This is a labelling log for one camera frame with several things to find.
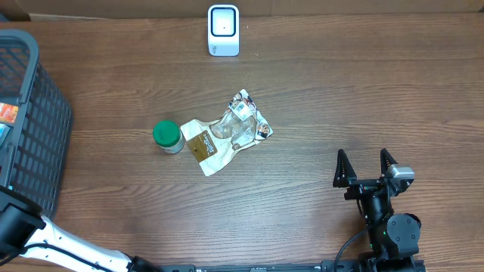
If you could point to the green Kleenex tissue pack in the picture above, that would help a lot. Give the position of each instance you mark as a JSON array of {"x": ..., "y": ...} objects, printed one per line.
[{"x": 4, "y": 131}]

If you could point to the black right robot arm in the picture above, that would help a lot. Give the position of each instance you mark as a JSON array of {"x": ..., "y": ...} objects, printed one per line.
[{"x": 393, "y": 237}]

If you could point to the green lid jar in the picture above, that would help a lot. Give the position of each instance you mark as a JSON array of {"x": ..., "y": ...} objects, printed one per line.
[{"x": 168, "y": 137}]

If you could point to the dark plastic mesh basket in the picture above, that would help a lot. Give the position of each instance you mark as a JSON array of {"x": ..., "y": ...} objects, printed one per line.
[{"x": 34, "y": 154}]

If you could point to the dried mushroom pouch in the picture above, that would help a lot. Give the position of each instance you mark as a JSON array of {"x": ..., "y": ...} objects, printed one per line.
[{"x": 214, "y": 144}]

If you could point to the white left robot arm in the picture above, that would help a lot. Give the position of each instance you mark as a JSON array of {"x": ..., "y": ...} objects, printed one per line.
[{"x": 26, "y": 232}]

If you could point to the orange Kleenex tissue pack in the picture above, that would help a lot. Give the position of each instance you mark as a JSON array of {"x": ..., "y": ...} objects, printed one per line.
[{"x": 8, "y": 113}]

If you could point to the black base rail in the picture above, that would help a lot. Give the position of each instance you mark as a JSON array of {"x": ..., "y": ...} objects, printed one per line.
[{"x": 324, "y": 266}]

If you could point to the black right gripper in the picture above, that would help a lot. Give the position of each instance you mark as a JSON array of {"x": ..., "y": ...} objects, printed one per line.
[{"x": 345, "y": 175}]

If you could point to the white barcode scanner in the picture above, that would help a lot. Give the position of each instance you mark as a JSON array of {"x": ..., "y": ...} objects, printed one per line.
[{"x": 223, "y": 30}]

